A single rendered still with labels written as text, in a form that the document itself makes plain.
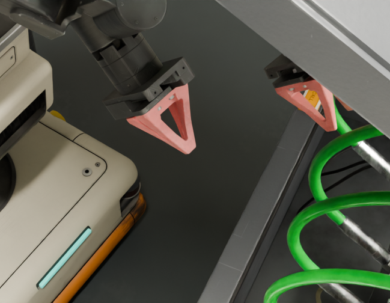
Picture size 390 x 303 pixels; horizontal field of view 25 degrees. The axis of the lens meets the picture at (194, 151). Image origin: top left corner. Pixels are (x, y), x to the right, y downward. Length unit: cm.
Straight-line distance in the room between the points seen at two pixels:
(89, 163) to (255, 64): 77
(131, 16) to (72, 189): 128
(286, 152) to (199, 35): 148
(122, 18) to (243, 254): 48
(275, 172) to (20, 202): 93
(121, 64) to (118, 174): 120
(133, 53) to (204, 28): 187
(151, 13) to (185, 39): 190
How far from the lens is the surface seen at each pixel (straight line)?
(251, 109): 259
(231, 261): 122
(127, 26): 86
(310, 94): 139
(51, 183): 212
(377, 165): 108
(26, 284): 201
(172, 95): 96
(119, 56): 93
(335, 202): 88
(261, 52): 274
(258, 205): 127
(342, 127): 105
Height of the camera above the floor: 202
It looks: 54 degrees down
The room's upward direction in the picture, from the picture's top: straight up
